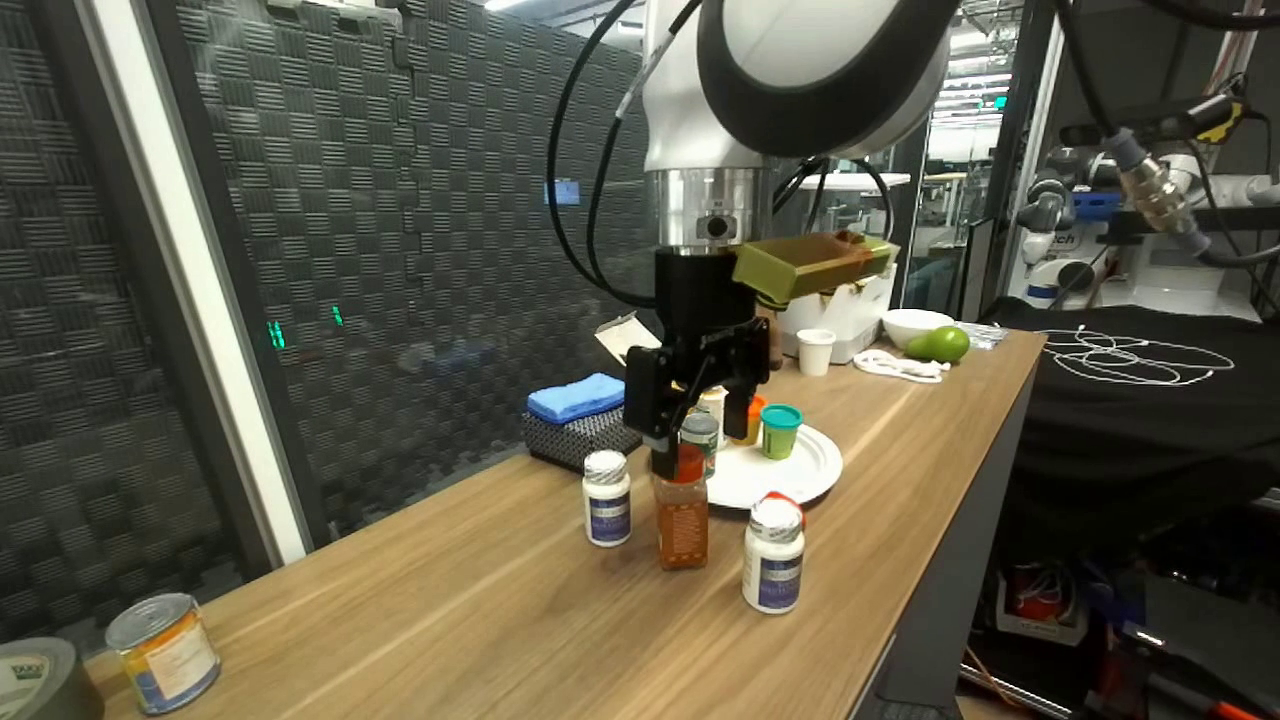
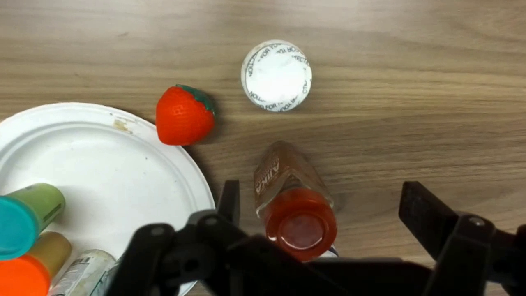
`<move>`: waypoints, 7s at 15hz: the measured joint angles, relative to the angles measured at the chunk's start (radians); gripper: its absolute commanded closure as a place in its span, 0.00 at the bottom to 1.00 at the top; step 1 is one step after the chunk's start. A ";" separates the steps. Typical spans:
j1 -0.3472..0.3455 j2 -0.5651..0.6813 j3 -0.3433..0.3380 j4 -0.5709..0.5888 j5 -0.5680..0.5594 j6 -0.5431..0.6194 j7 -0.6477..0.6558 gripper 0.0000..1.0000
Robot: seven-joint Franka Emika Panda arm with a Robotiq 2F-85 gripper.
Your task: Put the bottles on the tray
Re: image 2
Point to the white pill bottle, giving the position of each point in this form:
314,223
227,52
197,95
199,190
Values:
276,75

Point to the spice bottle with orange lid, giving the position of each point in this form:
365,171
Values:
296,207

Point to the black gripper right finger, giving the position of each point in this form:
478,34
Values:
432,218

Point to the red toy strawberry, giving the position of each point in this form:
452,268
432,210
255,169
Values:
182,115

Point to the orange lid dough tub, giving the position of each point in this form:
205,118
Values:
29,268

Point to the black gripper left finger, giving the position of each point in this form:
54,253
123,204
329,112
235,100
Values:
230,199

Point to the white paper plate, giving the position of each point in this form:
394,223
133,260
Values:
108,169

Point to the teal lid dough tub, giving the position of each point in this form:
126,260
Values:
24,218

